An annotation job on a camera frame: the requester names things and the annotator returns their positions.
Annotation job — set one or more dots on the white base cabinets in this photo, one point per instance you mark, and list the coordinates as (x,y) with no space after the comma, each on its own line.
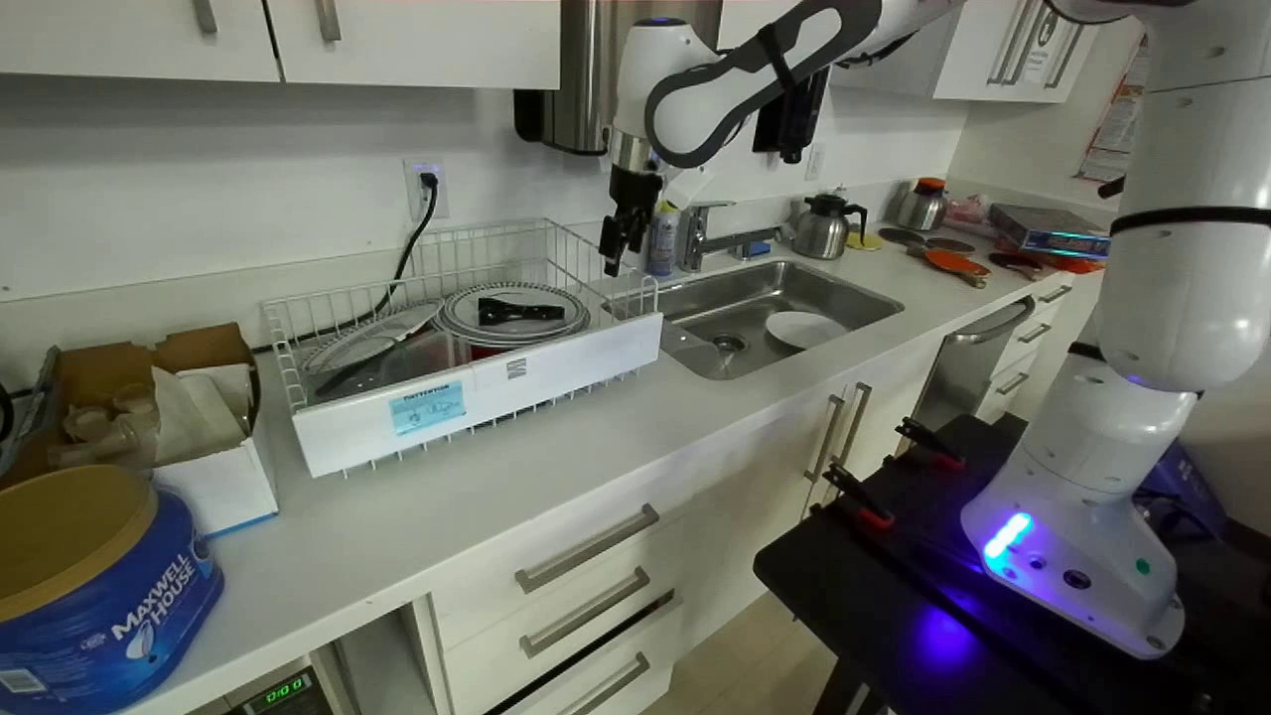
(739,517)

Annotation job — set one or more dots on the black camera stand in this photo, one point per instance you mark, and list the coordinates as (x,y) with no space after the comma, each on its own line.
(1111,189)

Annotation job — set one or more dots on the stainless appliance front panel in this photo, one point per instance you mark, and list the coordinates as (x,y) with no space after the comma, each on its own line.
(967,371)

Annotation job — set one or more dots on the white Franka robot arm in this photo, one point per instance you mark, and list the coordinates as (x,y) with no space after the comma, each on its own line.
(1164,290)

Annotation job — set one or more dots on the jar with red lid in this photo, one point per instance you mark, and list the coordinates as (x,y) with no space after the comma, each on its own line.
(925,209)

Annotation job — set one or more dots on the small dish soap bottle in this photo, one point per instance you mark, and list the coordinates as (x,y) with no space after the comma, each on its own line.
(660,250)

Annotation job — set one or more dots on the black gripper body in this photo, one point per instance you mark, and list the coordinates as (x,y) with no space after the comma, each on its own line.
(636,201)

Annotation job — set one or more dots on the white wall outlet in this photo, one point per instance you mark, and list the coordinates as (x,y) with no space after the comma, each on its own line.
(415,189)

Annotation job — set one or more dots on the stainless coffee pot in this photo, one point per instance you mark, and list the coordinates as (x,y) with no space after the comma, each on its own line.
(823,227)

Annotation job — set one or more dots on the stack of books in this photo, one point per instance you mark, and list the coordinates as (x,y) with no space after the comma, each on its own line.
(1053,224)

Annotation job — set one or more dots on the stainless paper towel dispenser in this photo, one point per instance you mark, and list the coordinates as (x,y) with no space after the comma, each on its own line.
(579,74)

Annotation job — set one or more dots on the black tongs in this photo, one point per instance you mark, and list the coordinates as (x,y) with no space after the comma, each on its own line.
(510,317)

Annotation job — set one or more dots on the black soap dispenser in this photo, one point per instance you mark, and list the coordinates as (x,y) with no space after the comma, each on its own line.
(797,134)

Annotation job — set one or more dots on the appliance with green display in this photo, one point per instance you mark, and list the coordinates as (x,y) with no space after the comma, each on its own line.
(278,697)

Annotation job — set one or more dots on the white cardboard box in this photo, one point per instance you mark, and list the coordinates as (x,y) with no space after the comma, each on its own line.
(221,482)

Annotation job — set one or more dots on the white plate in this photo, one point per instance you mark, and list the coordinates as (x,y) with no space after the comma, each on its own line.
(803,332)

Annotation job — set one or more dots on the metal sink strainer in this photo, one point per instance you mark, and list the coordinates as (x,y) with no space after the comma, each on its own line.
(722,344)

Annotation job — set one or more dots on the wall posters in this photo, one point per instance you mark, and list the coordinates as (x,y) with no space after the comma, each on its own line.
(1119,134)

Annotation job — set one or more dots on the dark metal pan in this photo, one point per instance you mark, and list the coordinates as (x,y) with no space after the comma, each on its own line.
(400,363)

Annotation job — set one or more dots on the black robot table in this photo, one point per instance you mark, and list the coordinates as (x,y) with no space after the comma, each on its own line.
(876,608)

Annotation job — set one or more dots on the chrome faucet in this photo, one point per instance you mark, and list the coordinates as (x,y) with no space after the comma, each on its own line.
(695,238)

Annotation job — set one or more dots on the blue coffee can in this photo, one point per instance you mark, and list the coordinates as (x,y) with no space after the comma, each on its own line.
(114,621)

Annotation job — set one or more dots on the open cardboard box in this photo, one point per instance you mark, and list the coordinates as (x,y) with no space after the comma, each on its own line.
(106,384)

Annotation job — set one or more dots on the round glass pan lid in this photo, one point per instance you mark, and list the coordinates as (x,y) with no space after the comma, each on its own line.
(464,325)

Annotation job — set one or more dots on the stainless steel sink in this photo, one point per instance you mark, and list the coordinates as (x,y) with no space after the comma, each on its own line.
(739,298)

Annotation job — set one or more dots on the white upper cabinet door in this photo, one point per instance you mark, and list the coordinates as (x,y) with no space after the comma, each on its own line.
(424,40)
(106,40)

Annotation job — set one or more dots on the black red clamp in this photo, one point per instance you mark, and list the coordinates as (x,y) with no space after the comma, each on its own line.
(928,441)
(861,503)

